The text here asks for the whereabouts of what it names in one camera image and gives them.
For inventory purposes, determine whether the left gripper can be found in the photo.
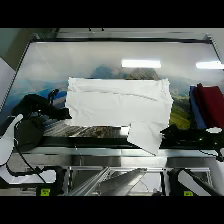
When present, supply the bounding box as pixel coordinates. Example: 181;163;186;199
49;107;73;121

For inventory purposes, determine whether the white T-shirt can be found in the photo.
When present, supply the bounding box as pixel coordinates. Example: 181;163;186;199
64;76;174;157

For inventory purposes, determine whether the blue garment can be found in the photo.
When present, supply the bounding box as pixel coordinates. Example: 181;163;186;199
189;85;208;131

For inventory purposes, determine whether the red garment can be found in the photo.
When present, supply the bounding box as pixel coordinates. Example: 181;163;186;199
194;82;224;130

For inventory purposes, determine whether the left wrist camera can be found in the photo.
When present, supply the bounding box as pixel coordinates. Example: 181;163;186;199
47;88;61;104

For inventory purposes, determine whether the black cable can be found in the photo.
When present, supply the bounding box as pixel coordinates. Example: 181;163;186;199
13;139;48;185

